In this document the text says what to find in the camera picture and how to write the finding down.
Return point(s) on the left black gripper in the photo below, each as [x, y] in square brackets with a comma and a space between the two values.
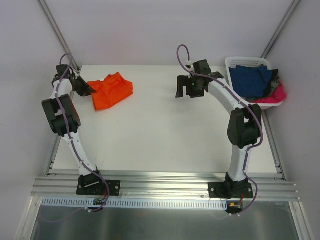
[79, 85]

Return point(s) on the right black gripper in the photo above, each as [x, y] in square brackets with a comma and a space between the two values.
[186, 85]

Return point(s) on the orange t shirt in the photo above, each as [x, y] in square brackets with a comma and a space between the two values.
[110, 91]

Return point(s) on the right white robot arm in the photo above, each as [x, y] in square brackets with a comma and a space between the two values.
[244, 129]

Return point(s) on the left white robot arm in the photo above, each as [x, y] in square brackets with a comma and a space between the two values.
[65, 122]

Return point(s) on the white plastic laundry basket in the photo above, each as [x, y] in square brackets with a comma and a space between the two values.
[232, 62]

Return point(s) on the blue t shirt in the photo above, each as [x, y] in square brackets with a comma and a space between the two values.
[245, 81]

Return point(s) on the dark grey t shirt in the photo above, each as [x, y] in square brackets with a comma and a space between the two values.
[268, 81]

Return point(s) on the pink t shirt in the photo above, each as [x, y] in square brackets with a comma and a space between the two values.
[276, 97]

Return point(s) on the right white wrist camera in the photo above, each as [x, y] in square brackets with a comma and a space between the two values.
[189, 66]

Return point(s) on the white slotted cable duct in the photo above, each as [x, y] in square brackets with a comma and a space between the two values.
[134, 203]

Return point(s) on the aluminium mounting rail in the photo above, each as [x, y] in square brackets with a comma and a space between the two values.
[165, 185]

